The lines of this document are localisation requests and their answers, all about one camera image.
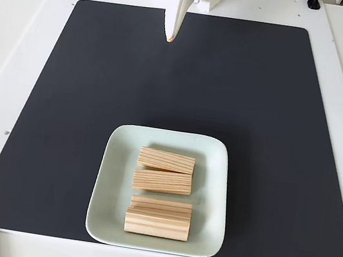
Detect grooved wooden block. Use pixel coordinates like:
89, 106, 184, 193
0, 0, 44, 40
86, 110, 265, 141
131, 165, 195, 199
130, 193, 195, 218
122, 204, 193, 243
135, 144, 198, 176

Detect pale green square plate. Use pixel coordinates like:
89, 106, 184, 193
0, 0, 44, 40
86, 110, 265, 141
81, 118, 240, 257

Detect black rubber mat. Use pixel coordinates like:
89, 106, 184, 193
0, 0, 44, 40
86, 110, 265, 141
0, 0, 343, 257

